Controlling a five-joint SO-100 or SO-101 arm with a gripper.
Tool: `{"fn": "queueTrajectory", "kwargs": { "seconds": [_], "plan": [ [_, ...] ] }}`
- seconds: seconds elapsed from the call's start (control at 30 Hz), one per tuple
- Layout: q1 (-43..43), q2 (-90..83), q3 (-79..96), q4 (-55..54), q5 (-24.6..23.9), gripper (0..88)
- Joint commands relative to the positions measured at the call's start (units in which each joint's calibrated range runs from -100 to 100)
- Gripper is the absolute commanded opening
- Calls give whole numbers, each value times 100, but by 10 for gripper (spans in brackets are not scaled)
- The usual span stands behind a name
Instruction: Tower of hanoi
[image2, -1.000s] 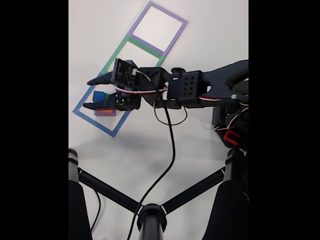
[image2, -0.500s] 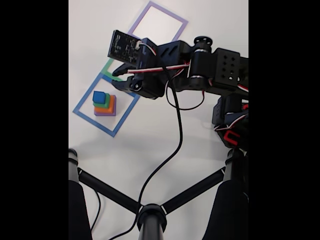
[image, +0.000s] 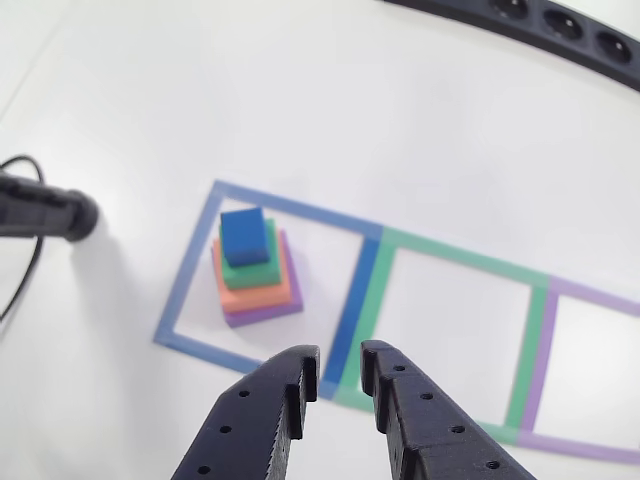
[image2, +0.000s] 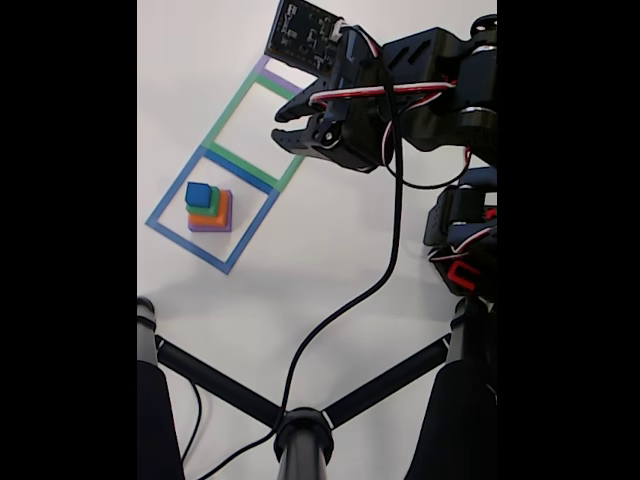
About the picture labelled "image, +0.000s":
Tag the orange cube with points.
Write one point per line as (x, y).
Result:
(260, 296)

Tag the green square frame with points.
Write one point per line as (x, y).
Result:
(377, 280)

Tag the black power strip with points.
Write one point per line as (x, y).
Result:
(590, 42)

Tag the black camera tripod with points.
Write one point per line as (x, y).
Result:
(45, 215)

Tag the purple block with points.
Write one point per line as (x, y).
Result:
(265, 314)

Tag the purple square frame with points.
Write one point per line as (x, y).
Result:
(542, 360)

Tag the blue square frame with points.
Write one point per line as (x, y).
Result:
(355, 290)

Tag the small blue cube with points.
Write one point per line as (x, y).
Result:
(242, 232)

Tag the green cube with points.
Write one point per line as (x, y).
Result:
(255, 276)

